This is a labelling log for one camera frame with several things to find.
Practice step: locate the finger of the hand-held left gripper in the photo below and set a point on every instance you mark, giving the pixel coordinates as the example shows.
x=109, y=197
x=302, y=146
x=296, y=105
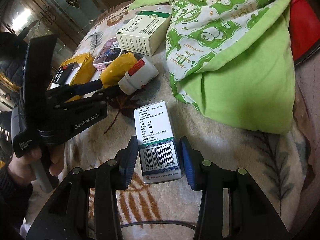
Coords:
x=87, y=87
x=110, y=93

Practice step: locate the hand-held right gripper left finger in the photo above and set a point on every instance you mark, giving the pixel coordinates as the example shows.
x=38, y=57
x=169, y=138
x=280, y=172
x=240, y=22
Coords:
x=128, y=165

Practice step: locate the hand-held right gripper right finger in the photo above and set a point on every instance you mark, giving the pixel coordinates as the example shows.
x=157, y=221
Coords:
x=187, y=162

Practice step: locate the yellow cardboard box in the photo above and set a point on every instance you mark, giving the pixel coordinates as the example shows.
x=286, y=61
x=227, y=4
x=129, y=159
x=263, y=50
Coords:
x=85, y=67

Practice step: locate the yellow snack packet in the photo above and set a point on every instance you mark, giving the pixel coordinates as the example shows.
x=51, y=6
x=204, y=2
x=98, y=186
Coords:
x=117, y=70

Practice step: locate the black sachet packet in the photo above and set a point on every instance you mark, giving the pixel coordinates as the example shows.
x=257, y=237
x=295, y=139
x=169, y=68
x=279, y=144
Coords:
x=63, y=73

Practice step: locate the blue and white medicine box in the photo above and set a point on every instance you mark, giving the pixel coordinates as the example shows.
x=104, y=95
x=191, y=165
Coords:
x=155, y=130

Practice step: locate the person's left forearm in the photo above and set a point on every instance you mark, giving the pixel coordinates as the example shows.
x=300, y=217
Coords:
x=12, y=197

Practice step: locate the person's left hand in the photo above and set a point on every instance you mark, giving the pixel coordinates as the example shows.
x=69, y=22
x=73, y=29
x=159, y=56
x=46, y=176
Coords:
x=22, y=162

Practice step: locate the white bottle with red label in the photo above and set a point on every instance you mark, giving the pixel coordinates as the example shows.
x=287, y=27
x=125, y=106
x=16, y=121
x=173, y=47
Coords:
x=142, y=75

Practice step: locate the pink zip pouch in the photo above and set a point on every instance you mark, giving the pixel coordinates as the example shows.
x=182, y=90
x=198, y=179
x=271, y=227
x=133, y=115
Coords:
x=107, y=52

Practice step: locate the floral leaf blanket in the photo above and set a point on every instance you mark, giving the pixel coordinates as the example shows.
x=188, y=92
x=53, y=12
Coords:
x=155, y=205

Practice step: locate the green and white medicine box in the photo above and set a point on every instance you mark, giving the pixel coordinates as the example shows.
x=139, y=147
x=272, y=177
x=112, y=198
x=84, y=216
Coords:
x=140, y=37

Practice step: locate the glass door cabinet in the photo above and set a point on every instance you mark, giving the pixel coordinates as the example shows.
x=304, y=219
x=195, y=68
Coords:
x=62, y=2

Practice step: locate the green patterned quilt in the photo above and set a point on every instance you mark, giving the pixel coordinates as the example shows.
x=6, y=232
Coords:
x=237, y=80

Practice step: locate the red cloth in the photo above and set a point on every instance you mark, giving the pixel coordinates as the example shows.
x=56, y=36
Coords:
x=305, y=30

